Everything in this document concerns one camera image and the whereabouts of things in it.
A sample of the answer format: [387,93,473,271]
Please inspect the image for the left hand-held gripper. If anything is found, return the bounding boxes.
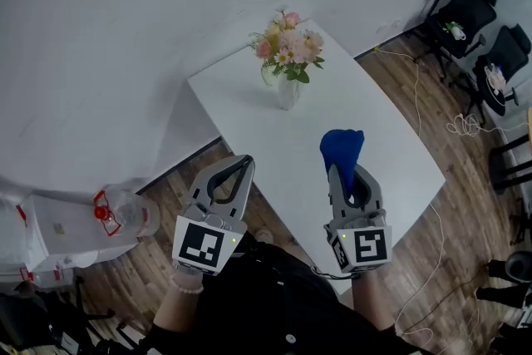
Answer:
[171,154,256,277]

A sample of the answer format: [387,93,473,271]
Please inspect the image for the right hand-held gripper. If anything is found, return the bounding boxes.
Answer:
[323,162,394,274]

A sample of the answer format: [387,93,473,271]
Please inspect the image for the blue cloth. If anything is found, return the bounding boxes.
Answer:
[318,128,366,200]

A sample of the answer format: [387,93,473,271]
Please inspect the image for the white ribbed vase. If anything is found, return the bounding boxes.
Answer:
[276,72,301,111]

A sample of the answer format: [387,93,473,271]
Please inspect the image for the pink flower bouquet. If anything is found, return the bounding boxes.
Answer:
[248,6,326,86]

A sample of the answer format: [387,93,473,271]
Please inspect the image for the person's left forearm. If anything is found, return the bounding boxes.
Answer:
[152,268,205,333]

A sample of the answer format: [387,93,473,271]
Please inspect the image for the person's right forearm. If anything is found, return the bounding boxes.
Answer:
[351,270,396,332]

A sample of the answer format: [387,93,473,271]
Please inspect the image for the clear water bottle red cap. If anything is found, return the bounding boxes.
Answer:
[93,178,162,238]

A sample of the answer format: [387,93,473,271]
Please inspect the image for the person's black clothing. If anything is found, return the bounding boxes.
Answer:
[136,232,433,355]

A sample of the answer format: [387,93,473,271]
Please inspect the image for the white box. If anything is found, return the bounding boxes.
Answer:
[20,189,140,282]

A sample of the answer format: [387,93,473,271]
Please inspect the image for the gray and black round machine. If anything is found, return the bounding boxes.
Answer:
[475,249,532,307]

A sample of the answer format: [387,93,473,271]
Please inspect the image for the white items on chair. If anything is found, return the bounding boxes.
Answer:
[484,62,507,91]

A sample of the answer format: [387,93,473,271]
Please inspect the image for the clear water bottle red label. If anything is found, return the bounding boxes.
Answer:
[16,264,74,292]

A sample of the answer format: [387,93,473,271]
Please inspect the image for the black office chair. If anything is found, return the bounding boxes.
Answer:
[423,0,499,67]
[469,23,532,117]

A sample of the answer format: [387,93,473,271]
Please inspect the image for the black swivel chair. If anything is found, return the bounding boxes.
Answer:
[0,276,146,355]

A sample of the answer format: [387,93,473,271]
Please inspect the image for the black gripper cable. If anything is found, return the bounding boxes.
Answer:
[311,264,362,281]

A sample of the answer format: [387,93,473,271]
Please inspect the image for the long white cable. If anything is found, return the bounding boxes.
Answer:
[392,201,446,346]
[373,46,423,138]

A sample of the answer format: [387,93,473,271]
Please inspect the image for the pale bead bracelet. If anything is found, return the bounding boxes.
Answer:
[169,273,205,296]

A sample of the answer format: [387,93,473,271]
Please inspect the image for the black floor cable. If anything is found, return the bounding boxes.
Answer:
[398,265,491,336]

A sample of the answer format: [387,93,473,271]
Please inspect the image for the coiled white cable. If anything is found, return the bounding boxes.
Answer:
[446,111,516,137]

